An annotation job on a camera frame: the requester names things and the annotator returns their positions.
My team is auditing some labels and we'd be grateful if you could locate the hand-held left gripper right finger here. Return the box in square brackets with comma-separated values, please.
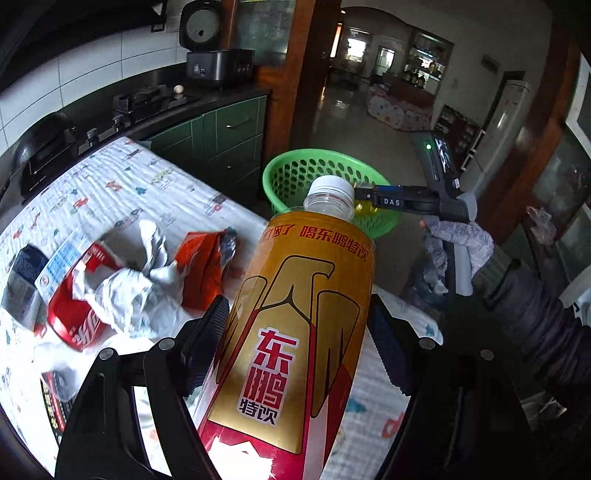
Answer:
[367, 293, 550, 480]

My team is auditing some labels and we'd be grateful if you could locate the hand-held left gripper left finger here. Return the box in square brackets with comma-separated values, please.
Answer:
[55, 295, 232, 480]

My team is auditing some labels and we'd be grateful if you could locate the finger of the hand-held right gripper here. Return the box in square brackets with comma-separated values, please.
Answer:
[372, 196, 441, 217]
[355, 182, 437, 199]

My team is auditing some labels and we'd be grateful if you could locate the green plastic basket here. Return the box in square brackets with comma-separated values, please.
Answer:
[262, 148, 402, 239]

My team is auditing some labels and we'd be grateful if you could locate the yellow label plastic bottle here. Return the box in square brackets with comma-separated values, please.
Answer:
[191, 175, 377, 480]

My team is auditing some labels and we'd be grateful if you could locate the white blue milk carton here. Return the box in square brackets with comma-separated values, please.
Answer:
[34, 231, 94, 301]

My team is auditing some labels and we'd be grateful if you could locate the person's right forearm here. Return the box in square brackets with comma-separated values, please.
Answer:
[471, 256, 591, 418]

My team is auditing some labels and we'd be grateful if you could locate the person's right hand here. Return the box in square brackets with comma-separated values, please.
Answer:
[419, 218, 495, 296]

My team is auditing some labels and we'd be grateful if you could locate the low storage shelf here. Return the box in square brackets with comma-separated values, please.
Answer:
[436, 104, 486, 168]

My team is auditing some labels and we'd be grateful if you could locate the white standing air conditioner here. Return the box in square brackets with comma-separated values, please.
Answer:
[475, 79, 532, 182]

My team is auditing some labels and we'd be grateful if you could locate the printed play fence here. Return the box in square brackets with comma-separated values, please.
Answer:
[367, 90, 435, 133]

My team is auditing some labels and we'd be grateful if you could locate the red foil snack bag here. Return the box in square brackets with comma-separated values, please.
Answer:
[178, 228, 239, 311]

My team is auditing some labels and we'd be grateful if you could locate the clear plastic bag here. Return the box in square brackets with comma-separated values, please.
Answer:
[526, 205, 560, 246]
[401, 249, 450, 306]

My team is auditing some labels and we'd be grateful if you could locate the crumpled white paper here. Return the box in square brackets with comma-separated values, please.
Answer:
[74, 219, 185, 335]

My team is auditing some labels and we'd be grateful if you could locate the glass display cabinet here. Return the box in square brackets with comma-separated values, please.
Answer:
[405, 30, 455, 89]

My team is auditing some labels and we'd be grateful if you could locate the red plastic wrapper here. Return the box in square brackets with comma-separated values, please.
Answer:
[45, 240, 131, 354]

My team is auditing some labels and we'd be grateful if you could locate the black snack packet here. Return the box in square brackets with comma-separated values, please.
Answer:
[41, 368, 78, 446]

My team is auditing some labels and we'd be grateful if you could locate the printed white blanket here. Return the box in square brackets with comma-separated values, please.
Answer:
[0, 136, 444, 480]

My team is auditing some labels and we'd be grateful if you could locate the green kitchen cabinet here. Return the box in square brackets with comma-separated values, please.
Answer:
[150, 95, 270, 200]

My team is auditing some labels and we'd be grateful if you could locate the blue white drink can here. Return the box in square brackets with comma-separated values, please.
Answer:
[0, 244, 49, 324]

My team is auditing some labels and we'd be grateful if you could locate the black rice cooker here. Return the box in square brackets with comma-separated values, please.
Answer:
[178, 0, 256, 90]

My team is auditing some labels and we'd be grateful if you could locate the black gas stove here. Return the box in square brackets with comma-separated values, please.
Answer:
[76, 85, 201, 154]

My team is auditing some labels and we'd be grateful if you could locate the black wok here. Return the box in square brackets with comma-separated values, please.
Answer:
[9, 112, 80, 182]

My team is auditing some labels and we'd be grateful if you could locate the wooden door frame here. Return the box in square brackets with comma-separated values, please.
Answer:
[267, 0, 343, 197]

